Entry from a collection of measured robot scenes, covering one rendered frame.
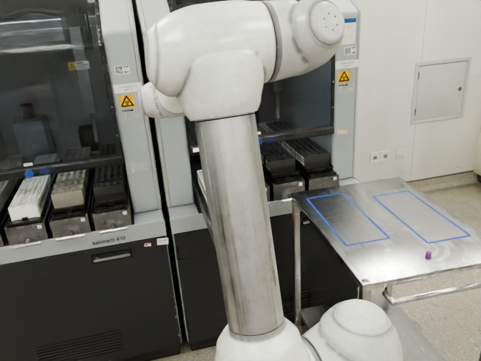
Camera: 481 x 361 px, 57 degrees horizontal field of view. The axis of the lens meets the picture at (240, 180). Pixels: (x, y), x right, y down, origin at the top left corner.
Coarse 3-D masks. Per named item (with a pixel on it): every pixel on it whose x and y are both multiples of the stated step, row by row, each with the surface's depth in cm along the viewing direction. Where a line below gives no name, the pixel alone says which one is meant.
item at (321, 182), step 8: (296, 168) 194; (304, 176) 186; (312, 176) 182; (320, 176) 183; (328, 176) 183; (336, 176) 184; (312, 184) 182; (320, 184) 183; (328, 184) 184; (336, 184) 185
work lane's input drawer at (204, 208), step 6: (198, 186) 179; (198, 192) 177; (198, 198) 175; (204, 198) 168; (204, 204) 167; (204, 210) 162; (204, 216) 164; (210, 222) 153; (210, 228) 150; (210, 234) 153
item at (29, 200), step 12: (24, 180) 185; (36, 180) 184; (48, 180) 186; (24, 192) 174; (36, 192) 172; (48, 192) 182; (12, 204) 163; (24, 204) 163; (36, 204) 162; (12, 216) 161; (24, 216) 162; (36, 216) 163
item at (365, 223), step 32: (320, 192) 166; (352, 192) 164; (384, 192) 163; (416, 192) 161; (320, 224) 144; (352, 224) 142; (384, 224) 141; (416, 224) 140; (448, 224) 139; (352, 256) 126; (384, 256) 125; (416, 256) 124; (448, 256) 123; (480, 256) 122; (384, 288) 195; (448, 288) 116; (416, 352) 161; (480, 352) 137
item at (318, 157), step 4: (324, 152) 189; (328, 152) 188; (304, 156) 185; (308, 156) 186; (312, 156) 186; (316, 156) 187; (320, 156) 187; (324, 156) 188; (328, 156) 188; (304, 160) 186; (308, 160) 187; (312, 160) 187; (316, 160) 188; (320, 160) 188; (324, 160) 188; (328, 160) 189; (304, 164) 187; (308, 164) 187; (312, 164) 188; (316, 164) 188; (320, 164) 189; (324, 164) 189; (328, 164) 189; (308, 168) 188
